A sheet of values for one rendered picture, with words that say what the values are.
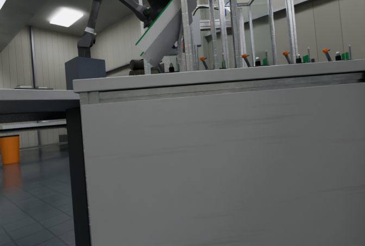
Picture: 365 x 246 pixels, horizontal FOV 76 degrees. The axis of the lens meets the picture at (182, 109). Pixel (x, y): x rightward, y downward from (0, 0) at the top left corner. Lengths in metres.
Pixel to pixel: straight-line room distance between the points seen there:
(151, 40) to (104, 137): 0.42
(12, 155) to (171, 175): 5.85
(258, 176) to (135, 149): 0.30
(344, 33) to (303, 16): 0.79
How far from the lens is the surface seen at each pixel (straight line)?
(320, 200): 0.70
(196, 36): 2.44
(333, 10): 5.20
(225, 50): 2.23
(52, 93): 0.75
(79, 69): 1.17
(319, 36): 5.13
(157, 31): 0.86
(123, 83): 0.57
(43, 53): 10.29
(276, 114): 0.62
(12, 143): 6.29
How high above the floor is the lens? 0.76
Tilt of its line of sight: 1 degrees up
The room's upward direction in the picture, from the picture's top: 5 degrees counter-clockwise
